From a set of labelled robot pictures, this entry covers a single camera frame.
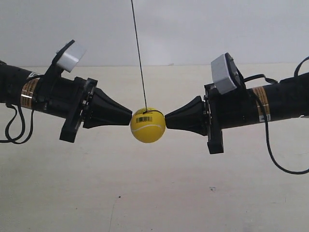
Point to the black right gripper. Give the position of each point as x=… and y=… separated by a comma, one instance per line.
x=217, y=112

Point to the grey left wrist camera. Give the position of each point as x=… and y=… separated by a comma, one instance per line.
x=70, y=55

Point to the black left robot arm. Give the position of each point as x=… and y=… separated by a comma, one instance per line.
x=17, y=91

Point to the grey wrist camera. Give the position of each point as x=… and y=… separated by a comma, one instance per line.
x=221, y=76
x=70, y=55

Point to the yellow tennis ball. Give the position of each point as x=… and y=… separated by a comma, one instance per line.
x=147, y=125

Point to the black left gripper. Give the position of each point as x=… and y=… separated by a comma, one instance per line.
x=76, y=101

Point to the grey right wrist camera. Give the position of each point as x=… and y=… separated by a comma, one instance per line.
x=221, y=76

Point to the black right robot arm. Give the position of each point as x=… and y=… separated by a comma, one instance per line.
x=289, y=98

